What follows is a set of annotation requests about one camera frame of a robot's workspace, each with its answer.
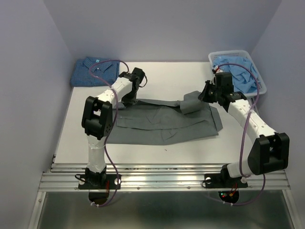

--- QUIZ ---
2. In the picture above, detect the aluminium mounting rail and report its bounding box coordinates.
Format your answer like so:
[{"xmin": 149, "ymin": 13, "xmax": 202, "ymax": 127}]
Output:
[{"xmin": 38, "ymin": 159, "xmax": 292, "ymax": 192}]

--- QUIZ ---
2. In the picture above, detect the white plastic laundry basket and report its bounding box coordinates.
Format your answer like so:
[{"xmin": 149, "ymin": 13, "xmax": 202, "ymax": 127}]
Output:
[{"xmin": 208, "ymin": 50, "xmax": 267, "ymax": 98}]

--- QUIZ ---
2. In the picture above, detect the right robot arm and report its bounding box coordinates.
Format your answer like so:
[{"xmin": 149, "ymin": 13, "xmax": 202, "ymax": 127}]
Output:
[{"xmin": 198, "ymin": 72, "xmax": 290, "ymax": 186}]

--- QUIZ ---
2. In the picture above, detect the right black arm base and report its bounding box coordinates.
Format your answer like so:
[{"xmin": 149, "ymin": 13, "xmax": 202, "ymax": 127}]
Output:
[{"xmin": 202, "ymin": 173, "xmax": 248, "ymax": 189}]

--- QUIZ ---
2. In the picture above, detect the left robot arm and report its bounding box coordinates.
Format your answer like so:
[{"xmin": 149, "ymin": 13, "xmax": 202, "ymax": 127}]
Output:
[{"xmin": 81, "ymin": 68, "xmax": 147, "ymax": 188}]

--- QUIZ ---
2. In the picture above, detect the grey long sleeve shirt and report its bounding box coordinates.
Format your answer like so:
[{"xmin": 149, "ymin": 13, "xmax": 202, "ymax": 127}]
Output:
[{"xmin": 107, "ymin": 91, "xmax": 223, "ymax": 146}]

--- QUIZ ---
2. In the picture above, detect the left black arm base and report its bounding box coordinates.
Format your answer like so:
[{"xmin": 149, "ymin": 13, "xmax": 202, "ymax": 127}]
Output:
[{"xmin": 74, "ymin": 174, "xmax": 122, "ymax": 190}]

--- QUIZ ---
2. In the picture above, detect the folded blue checked shirt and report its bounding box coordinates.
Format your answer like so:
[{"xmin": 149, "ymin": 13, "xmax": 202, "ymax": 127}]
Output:
[{"xmin": 70, "ymin": 57, "xmax": 120, "ymax": 87}]

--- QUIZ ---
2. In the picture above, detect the light blue crumpled shirt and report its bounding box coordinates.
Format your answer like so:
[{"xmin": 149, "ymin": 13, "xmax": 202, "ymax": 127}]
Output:
[{"xmin": 212, "ymin": 55, "xmax": 260, "ymax": 94}]

